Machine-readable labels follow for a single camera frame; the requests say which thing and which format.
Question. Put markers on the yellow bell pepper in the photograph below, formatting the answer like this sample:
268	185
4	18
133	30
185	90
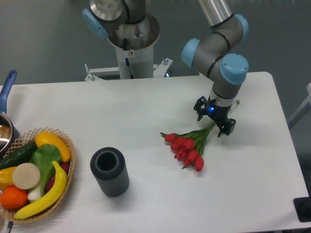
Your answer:
6	177

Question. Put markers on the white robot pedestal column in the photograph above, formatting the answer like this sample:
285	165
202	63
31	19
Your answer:
134	46

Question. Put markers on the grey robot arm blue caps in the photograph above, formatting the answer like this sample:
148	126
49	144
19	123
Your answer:
210	57

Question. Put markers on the white furniture leg right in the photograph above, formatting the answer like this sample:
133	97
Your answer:
301	110

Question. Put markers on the dark red vegetable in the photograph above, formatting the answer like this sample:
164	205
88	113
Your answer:
65	167

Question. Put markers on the white metal base frame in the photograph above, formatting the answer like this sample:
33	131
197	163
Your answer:
94	74

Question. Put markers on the red tulip bouquet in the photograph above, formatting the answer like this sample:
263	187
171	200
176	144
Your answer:
189	147

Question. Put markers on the yellow banana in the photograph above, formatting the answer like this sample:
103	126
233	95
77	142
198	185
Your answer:
49	198

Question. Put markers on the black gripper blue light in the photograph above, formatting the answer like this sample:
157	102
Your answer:
217	113

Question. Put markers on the dark grey ribbed vase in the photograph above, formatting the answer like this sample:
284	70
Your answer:
108	166

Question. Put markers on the woven wicker basket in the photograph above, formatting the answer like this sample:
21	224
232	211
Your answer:
28	138

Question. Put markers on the beige round disc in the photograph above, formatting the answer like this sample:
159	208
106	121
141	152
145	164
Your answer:
26	176

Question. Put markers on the orange fruit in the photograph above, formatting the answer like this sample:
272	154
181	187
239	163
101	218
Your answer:
13	198

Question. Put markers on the green bok choy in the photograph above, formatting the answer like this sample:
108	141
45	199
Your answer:
43	158

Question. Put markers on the green cucumber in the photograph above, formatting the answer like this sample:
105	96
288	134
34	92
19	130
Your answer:
19	156

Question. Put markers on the black device at table edge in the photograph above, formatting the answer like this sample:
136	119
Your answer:
303	208

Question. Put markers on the blue handled saucepan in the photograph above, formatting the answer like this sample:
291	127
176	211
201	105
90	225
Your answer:
8	132

